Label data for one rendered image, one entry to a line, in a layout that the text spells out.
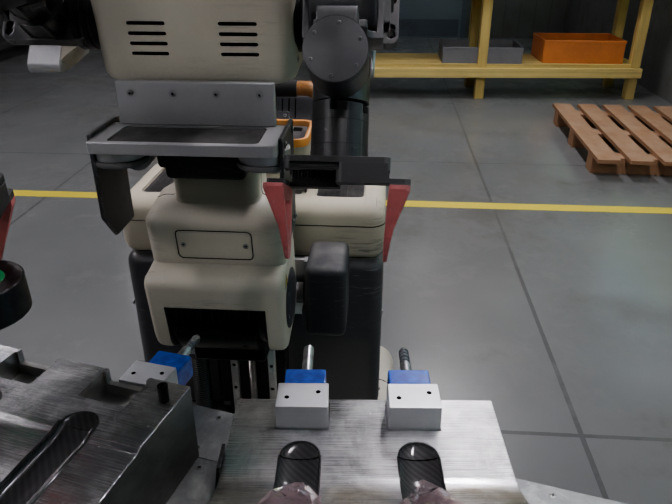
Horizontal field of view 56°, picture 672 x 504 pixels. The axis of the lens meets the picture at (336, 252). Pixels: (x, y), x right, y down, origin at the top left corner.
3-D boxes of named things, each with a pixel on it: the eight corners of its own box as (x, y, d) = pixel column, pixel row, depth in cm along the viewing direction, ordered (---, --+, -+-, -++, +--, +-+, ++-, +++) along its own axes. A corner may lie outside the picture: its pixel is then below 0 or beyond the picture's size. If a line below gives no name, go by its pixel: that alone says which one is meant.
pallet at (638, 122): (761, 185, 359) (768, 165, 354) (596, 181, 365) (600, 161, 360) (665, 120, 483) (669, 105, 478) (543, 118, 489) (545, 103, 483)
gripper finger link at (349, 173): (408, 263, 60) (411, 163, 60) (332, 260, 60) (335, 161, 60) (405, 262, 66) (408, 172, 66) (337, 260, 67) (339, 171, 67)
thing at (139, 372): (182, 351, 82) (177, 315, 79) (217, 357, 81) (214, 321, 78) (125, 418, 70) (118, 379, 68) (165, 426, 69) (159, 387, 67)
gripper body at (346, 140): (390, 176, 60) (392, 98, 60) (282, 173, 61) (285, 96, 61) (388, 184, 66) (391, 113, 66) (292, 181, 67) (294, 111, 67)
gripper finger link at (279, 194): (334, 260, 60) (337, 161, 60) (259, 258, 61) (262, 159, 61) (338, 260, 67) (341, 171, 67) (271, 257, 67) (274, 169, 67)
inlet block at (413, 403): (380, 368, 74) (382, 329, 72) (423, 368, 74) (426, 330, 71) (387, 450, 62) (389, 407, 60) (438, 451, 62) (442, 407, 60)
